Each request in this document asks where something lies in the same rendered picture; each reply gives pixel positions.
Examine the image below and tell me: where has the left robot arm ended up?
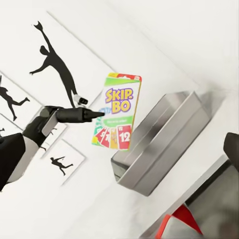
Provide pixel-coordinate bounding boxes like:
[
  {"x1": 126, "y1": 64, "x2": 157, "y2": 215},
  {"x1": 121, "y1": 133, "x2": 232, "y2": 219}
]
[{"x1": 5, "y1": 95, "x2": 105, "y2": 184}]

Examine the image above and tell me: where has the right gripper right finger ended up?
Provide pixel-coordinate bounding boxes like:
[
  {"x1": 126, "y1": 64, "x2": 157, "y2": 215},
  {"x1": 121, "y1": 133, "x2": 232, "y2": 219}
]
[{"x1": 223, "y1": 132, "x2": 239, "y2": 172}]

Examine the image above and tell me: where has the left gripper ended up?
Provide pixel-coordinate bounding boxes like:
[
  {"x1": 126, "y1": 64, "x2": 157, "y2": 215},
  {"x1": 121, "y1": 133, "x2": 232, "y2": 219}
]
[{"x1": 66, "y1": 108, "x2": 105, "y2": 123}]

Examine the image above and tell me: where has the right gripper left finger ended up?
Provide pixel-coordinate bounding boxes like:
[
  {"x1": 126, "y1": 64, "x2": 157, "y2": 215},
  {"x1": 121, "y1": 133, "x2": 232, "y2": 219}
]
[{"x1": 0, "y1": 132, "x2": 26, "y2": 192}]

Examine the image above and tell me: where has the board game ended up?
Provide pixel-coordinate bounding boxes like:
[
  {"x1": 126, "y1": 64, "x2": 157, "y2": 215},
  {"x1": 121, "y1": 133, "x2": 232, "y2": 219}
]
[{"x1": 92, "y1": 72, "x2": 142, "y2": 152}]

